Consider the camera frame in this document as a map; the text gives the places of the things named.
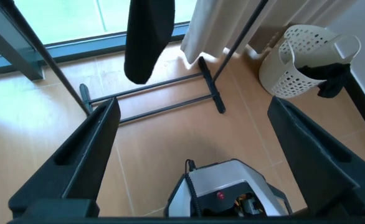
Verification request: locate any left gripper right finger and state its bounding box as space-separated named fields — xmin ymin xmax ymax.
xmin=267 ymin=95 xmax=365 ymax=218

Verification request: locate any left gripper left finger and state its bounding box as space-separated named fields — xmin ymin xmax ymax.
xmin=7 ymin=96 xmax=121 ymax=218

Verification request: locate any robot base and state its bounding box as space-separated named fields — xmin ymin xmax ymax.
xmin=164 ymin=158 xmax=294 ymax=218

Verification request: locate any white laundry basket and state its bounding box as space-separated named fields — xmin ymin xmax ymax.
xmin=258 ymin=24 xmax=362 ymax=100

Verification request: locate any black clothes rack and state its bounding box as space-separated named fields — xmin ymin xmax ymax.
xmin=0 ymin=0 xmax=269 ymax=125

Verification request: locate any window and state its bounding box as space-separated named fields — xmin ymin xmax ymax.
xmin=0 ymin=0 xmax=199 ymax=82

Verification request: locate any beige curtain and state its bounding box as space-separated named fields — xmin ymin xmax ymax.
xmin=180 ymin=0 xmax=358 ymax=65

